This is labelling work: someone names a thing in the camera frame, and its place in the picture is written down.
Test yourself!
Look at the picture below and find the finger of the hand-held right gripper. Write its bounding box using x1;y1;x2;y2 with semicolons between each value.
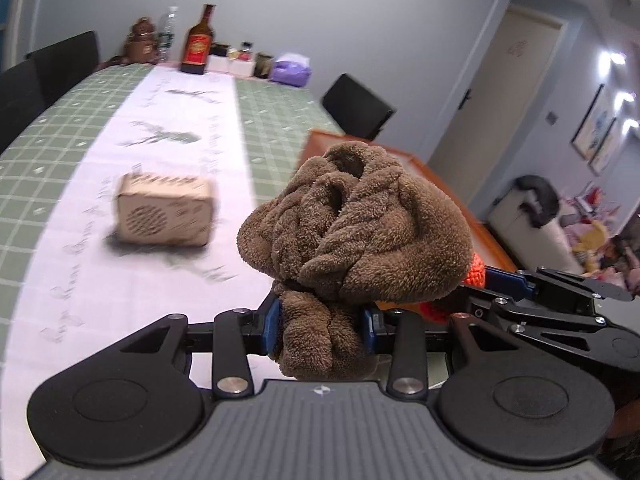
462;285;619;357
483;265;632;304

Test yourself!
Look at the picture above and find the brown bear-shaped bottle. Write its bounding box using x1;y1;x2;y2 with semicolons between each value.
107;17;162;66

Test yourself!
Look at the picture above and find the white printed table runner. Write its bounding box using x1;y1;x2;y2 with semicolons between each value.
0;66;297;480

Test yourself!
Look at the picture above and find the orange crocheted item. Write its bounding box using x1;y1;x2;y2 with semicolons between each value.
374;252;487;322

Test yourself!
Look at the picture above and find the clear plastic water bottle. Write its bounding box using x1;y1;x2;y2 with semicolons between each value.
158;6;180;63

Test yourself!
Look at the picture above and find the person's right forearm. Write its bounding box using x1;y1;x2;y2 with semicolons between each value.
602;362;640;480

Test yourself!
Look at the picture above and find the white box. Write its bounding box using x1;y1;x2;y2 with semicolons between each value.
206;53;256;77

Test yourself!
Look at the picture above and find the purple tissue pack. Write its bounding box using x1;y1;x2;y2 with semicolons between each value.
269;52;312;88

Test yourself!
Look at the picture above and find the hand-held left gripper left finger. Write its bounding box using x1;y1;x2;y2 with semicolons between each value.
117;300;282;401

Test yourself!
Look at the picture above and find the small framed picture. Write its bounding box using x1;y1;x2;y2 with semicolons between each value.
588;117;619;177

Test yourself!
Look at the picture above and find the orange storage box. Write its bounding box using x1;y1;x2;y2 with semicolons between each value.
295;128;519;275

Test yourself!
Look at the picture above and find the yellow plush toy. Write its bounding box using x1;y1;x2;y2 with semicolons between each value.
571;219;609;267

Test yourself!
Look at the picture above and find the cream interior door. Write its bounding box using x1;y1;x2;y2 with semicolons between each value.
429;4;569;222

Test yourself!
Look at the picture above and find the dark grey cloth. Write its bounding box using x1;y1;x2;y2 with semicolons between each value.
514;174;561;229

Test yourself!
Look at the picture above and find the wooden speaker box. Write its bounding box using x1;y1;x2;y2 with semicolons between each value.
114;172;217;249

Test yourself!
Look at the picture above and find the brown glass liquor bottle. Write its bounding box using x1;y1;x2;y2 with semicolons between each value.
179;3;217;75

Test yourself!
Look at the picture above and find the white armchair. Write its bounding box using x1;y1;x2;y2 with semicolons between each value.
487;175;585;277

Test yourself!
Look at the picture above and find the brown fluffy towel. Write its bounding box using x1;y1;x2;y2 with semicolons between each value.
236;141;474;380

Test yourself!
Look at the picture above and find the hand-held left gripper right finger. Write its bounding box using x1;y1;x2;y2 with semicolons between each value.
363;308;521;398

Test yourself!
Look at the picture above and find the large framed picture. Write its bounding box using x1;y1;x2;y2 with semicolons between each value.
571;84;606;162

